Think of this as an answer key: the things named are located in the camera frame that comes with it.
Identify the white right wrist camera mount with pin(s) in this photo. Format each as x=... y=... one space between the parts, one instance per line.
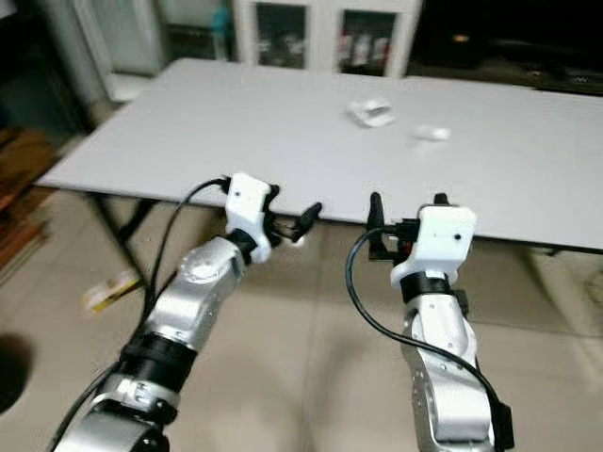
x=443 y=231

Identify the small white paper wad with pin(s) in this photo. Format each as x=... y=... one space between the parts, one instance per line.
x=431 y=134

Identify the white cabinet with glass doors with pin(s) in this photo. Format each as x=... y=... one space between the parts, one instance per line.
x=325 y=36

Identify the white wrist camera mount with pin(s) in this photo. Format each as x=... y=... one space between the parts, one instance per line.
x=250 y=202
x=443 y=231

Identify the white table with black legs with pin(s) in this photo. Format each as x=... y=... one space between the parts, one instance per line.
x=226 y=141

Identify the brown wooden furniture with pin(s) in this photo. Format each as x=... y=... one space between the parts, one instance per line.
x=24 y=184

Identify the black round object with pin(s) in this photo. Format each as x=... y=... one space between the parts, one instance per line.
x=12 y=372

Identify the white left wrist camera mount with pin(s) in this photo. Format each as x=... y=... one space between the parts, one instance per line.
x=250 y=202

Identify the white framed glass door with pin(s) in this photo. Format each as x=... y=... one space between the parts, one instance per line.
x=122 y=36

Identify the crumpled white printed packet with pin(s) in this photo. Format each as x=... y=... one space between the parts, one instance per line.
x=371 y=112

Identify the flat yellow carton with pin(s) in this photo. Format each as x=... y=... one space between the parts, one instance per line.
x=111 y=292

